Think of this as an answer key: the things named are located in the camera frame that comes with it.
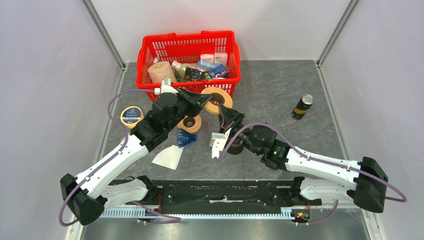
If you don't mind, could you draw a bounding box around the wooden dripper holder ring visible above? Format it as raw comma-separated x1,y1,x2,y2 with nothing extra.
200,86,234,116

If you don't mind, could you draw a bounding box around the red plastic shopping basket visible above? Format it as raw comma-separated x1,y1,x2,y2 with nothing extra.
135,30,241,102

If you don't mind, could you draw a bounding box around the green glass bottle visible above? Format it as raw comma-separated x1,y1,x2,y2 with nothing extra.
171,60,197,81

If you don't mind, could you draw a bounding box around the white paper coffee filter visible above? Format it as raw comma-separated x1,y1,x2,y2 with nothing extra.
152,145,184,170

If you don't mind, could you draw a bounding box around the white pink small box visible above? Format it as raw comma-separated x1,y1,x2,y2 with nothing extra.
200,53,215,64

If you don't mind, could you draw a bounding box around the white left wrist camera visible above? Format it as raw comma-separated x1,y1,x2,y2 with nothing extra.
154,77,178,96

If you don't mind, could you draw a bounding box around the slotted aluminium cable rail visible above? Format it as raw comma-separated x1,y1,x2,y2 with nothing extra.
100,206,305,221

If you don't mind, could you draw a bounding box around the white red carton box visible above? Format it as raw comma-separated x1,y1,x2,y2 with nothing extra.
213,52,229,66

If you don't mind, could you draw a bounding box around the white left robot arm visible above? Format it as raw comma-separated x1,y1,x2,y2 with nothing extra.
58,86,213,227

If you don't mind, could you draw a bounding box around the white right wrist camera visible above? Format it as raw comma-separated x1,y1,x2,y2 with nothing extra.
209,128,232,159

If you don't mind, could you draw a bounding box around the light blue small box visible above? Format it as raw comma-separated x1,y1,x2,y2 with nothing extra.
196,60,217,72

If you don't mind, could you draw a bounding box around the beige paper roll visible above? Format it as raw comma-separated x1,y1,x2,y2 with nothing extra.
147,61,177,84

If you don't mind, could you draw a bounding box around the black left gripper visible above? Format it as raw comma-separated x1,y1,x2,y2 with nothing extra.
165,87,213,132

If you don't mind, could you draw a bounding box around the blue toothpaste box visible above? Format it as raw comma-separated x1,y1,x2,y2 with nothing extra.
208,64,229,79

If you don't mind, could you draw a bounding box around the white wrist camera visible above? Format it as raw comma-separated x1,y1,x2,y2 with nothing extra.
154,77,178,96
209,128,232,159

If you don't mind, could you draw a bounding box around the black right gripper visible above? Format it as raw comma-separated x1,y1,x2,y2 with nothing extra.
217,103,261,155

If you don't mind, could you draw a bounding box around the blue ribbed dripper cone left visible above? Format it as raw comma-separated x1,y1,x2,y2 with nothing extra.
176,128,198,148

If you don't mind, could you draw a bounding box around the black yellow drink can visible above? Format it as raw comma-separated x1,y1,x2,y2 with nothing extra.
291,94,314,120

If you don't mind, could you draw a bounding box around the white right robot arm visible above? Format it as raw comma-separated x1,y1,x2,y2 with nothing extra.
218,104,389,213

